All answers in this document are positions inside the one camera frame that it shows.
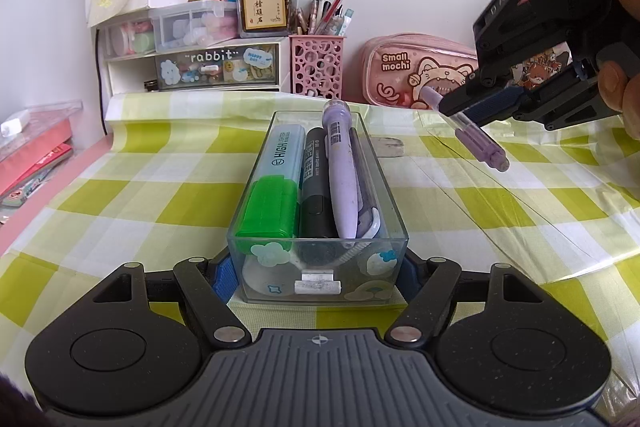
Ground white drawer organizer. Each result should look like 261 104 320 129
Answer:
94 1 294 96

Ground green checkered tablecloth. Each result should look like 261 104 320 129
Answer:
1 91 639 416

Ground white eraser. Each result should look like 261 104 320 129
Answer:
371 136 405 158

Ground pens in holder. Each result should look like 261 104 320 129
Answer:
293 0 354 37

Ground black white case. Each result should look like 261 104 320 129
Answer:
349 127 382 239

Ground black power cable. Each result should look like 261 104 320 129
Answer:
94 31 111 138

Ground pink perforated pen holder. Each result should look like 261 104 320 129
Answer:
290 35 345 100

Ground green cap highlighter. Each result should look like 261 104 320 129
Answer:
235 124 306 239

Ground clear plastic organizer tray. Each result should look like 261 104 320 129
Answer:
228 110 408 305

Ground purple cartoon pen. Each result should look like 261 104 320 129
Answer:
322 100 359 239

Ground black grey marker pen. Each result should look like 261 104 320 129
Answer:
299 127 337 239

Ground lilac clear mechanical pencil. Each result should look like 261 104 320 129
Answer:
419 87 510 172

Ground pink cat pencil case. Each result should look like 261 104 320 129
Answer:
360 32 477 109

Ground person's right hand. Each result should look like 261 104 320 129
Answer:
598 0 640 140

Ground clear stacked storage box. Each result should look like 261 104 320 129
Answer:
98 0 239 58

